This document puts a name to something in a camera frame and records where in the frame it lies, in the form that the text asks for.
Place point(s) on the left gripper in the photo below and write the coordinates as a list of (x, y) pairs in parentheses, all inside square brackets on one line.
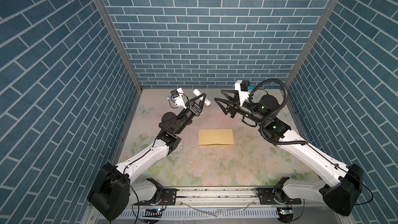
[(195, 110)]

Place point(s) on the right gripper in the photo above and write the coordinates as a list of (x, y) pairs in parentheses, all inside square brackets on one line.
[(235, 107)]

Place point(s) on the yellow envelope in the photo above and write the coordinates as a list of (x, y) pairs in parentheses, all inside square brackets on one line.
[(216, 137)]

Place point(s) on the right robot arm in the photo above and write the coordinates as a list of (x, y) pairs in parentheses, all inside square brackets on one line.
[(339, 186)]

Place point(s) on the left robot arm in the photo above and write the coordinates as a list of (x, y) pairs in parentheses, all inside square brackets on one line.
[(114, 187)]

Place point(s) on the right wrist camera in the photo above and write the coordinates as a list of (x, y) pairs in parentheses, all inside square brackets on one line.
[(242, 87)]

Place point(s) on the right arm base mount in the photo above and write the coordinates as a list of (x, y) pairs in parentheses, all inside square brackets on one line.
[(268, 196)]

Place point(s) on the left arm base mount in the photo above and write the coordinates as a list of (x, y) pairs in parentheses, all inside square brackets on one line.
[(169, 195)]

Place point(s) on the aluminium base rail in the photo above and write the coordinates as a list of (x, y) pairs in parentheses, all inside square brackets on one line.
[(309, 212)]

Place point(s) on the white vented cable duct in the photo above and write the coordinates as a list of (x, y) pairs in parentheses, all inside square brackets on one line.
[(210, 213)]

